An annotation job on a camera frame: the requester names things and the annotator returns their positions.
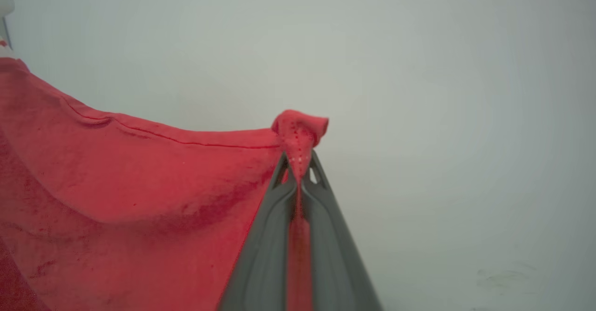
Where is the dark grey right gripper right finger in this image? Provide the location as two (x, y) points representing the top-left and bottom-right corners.
(301, 150), (384, 311)

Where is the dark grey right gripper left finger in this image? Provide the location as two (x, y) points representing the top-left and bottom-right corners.
(217, 153), (299, 311)

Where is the red and white shirt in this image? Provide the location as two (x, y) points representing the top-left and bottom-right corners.
(0, 57), (330, 311)

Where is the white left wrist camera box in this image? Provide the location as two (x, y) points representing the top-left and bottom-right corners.
(0, 0), (15, 56)

